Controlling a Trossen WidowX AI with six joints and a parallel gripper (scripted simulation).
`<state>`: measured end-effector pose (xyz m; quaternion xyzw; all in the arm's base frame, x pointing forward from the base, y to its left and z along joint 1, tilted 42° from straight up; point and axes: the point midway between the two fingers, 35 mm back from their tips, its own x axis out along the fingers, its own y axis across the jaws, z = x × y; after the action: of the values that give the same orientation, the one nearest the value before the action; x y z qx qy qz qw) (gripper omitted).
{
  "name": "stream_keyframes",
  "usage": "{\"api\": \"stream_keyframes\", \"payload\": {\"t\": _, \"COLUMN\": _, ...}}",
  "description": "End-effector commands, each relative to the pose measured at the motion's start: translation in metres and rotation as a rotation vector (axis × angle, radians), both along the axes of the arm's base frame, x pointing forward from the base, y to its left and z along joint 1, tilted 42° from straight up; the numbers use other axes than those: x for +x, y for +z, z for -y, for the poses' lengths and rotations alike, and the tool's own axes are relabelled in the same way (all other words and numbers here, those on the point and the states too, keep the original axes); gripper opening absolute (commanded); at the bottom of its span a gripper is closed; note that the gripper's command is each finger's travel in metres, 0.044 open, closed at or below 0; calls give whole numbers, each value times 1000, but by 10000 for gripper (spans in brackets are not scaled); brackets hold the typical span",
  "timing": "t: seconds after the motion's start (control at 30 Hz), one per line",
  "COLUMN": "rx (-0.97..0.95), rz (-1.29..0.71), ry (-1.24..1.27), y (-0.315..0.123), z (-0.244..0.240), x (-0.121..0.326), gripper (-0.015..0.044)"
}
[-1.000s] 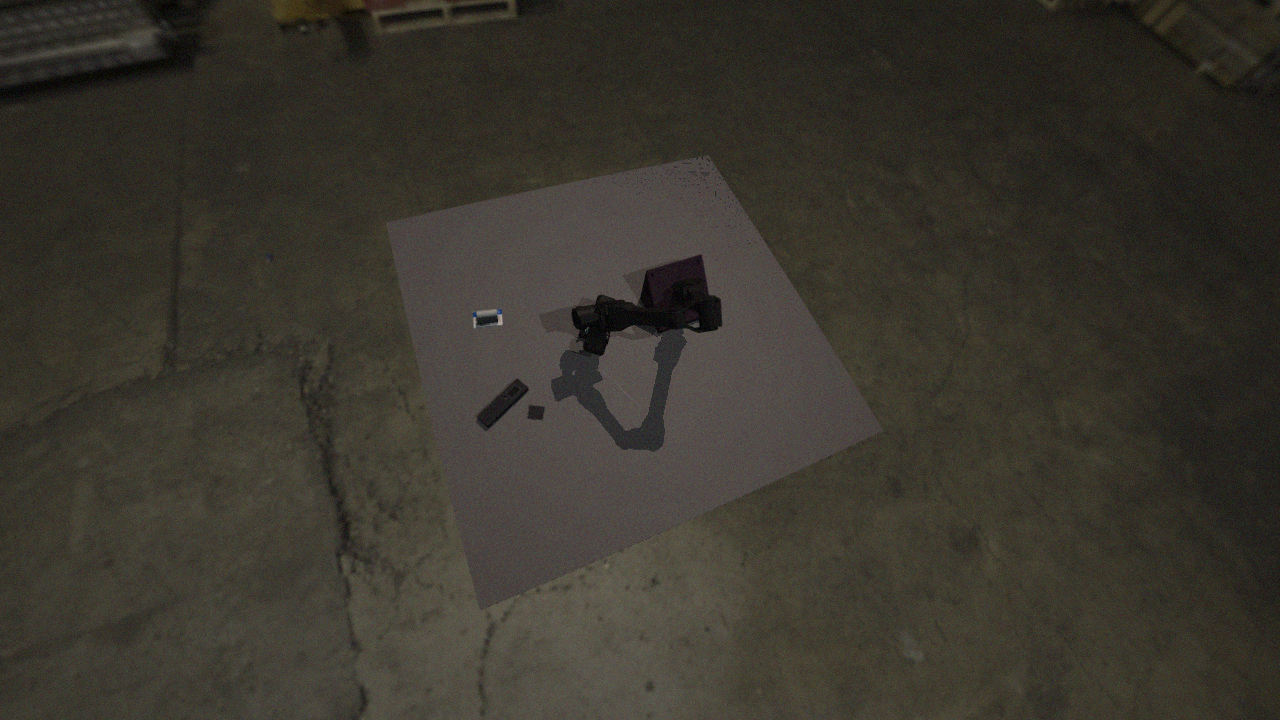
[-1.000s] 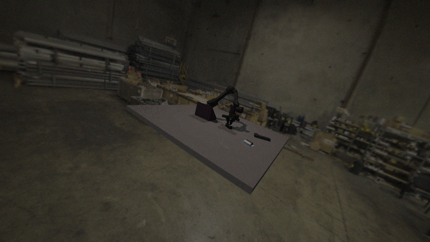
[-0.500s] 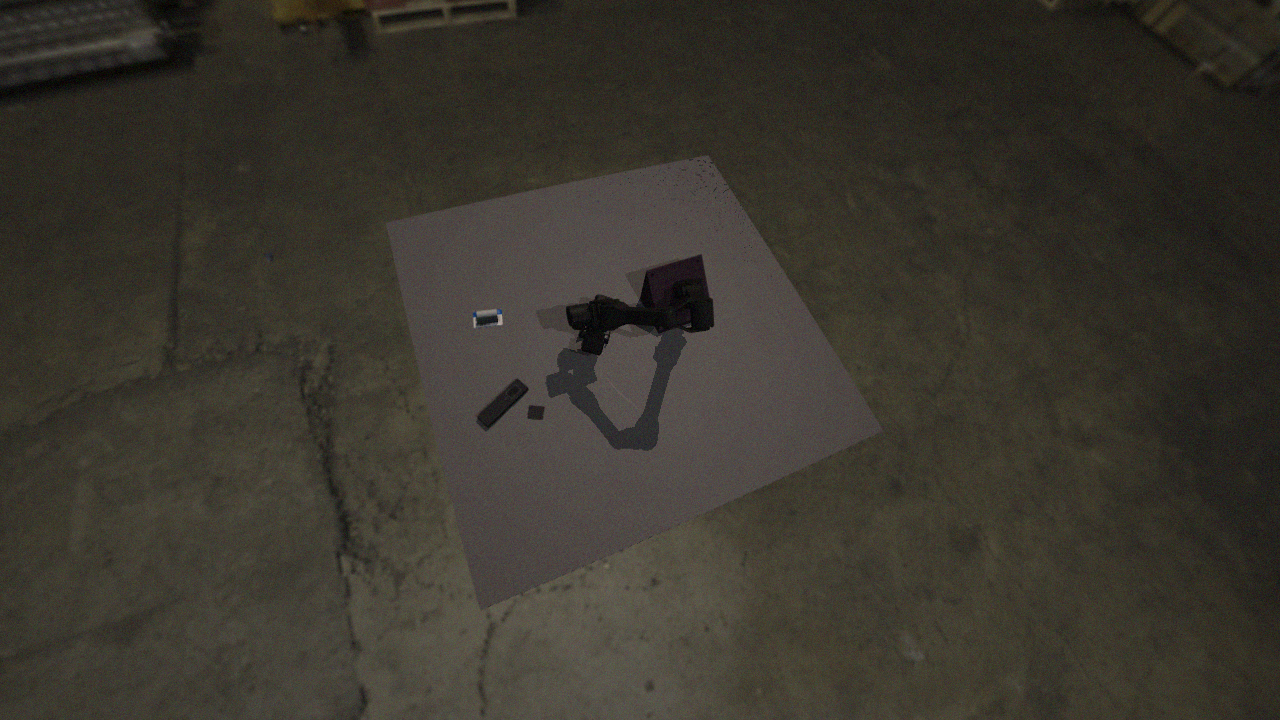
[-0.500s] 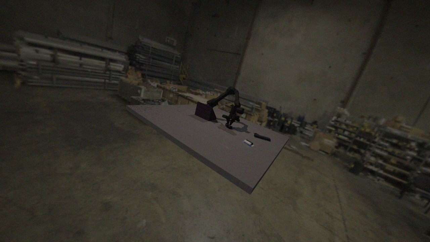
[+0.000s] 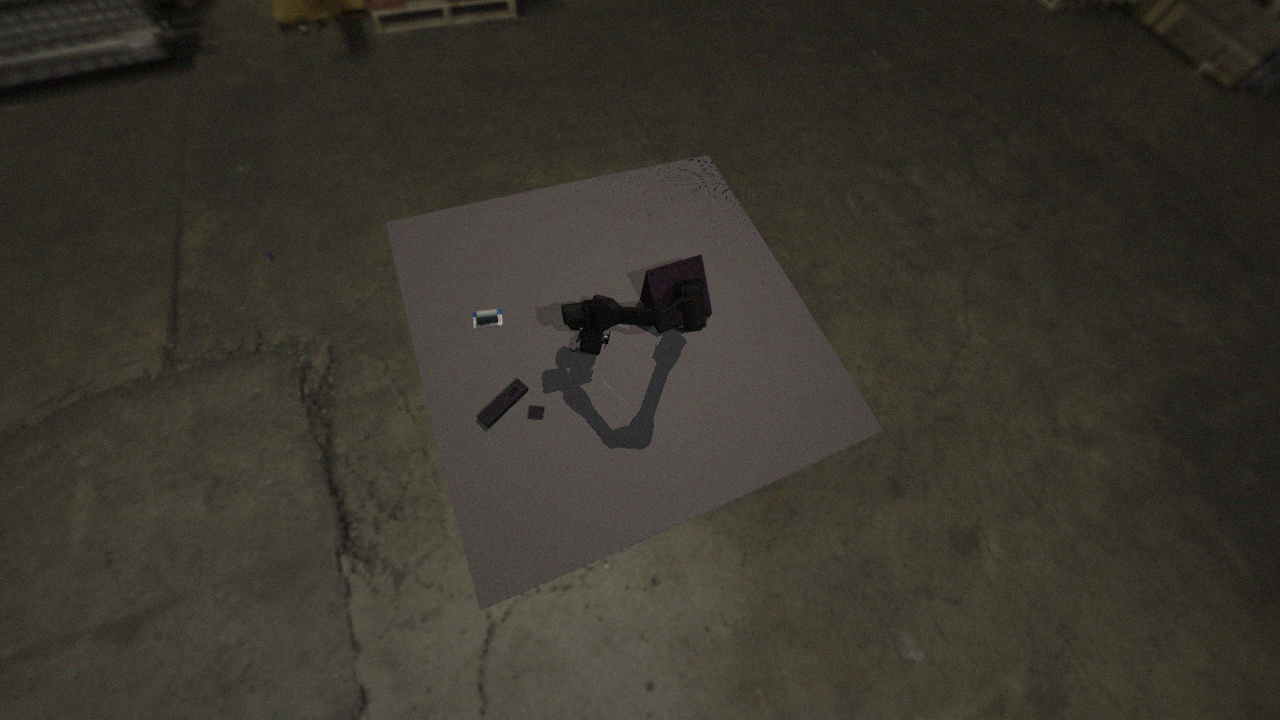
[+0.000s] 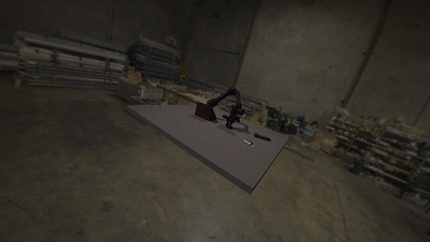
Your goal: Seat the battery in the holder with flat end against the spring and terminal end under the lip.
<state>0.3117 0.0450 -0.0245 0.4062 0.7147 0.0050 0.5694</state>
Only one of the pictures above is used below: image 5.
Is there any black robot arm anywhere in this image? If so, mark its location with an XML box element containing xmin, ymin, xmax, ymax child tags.
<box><xmin>561</xmin><ymin>278</ymin><xmax>707</xmax><ymax>333</ymax></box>

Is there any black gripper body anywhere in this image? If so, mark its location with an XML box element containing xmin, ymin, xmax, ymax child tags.
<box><xmin>580</xmin><ymin>293</ymin><xmax>611</xmax><ymax>355</ymax></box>

